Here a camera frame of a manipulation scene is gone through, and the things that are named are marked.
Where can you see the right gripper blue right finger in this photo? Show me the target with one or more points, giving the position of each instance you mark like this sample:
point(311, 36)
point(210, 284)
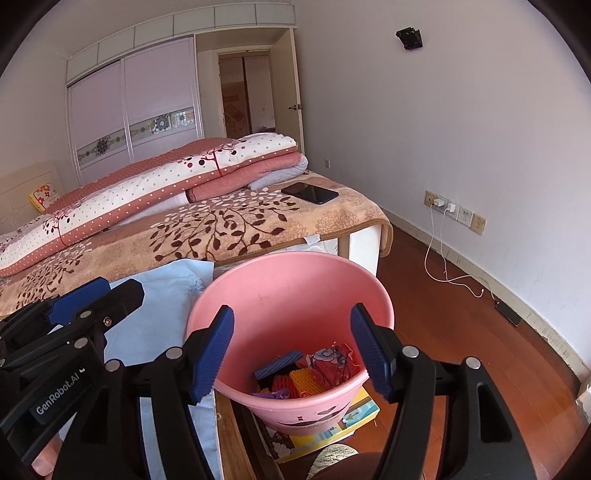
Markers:
point(378, 346)

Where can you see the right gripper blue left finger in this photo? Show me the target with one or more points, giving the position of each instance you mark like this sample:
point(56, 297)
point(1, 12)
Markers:
point(205, 350)

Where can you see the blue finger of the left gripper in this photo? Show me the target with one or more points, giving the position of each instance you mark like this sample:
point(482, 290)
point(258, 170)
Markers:
point(26, 334)
point(64, 308)

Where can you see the red white paper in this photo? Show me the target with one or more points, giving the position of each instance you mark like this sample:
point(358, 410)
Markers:
point(333, 366)

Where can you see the purple cloth with white tie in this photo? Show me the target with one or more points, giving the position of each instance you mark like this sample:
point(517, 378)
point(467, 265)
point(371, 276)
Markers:
point(270, 394)

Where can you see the pink plastic trash bucket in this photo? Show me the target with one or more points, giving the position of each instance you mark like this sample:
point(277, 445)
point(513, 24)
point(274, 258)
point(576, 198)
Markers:
point(284, 302)

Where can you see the light blue floral cloth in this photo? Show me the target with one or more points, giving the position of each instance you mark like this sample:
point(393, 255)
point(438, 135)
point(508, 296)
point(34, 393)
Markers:
point(158, 324)

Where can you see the folded dotted tree quilt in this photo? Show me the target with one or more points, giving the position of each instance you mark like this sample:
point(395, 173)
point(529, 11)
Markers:
point(184, 169)

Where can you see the beige headboard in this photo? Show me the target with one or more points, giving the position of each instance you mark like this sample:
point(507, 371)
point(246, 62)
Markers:
point(16, 208)

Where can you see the yellow floral pillow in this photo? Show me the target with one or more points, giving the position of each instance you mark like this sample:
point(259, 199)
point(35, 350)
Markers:
point(43, 196)

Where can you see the white mattress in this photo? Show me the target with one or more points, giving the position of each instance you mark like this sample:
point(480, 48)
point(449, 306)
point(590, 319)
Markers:
point(315, 244)

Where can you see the brown leaf pattern blanket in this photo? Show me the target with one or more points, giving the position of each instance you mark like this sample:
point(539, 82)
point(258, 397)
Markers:
point(224, 230)

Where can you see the black smartphone on bed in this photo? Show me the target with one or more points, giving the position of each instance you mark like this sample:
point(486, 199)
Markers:
point(310, 193)

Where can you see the folded pink blanket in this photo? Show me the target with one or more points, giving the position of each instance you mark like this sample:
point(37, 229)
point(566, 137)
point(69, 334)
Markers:
point(257, 175)

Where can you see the white wardrobe with floral band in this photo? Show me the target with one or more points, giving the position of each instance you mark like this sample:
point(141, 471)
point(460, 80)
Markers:
point(178, 77)

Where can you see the beige open door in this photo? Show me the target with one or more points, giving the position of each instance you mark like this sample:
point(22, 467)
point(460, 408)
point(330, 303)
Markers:
point(287, 108)

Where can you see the wooden bed frame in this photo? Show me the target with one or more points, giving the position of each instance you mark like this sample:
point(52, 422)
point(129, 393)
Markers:
point(362, 247)

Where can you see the wall power outlet strip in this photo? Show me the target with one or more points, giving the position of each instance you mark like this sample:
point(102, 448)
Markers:
point(474, 221)

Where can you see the black wall mounted device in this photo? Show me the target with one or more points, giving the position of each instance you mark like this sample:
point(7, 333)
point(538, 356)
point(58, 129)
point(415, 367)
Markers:
point(411, 38)

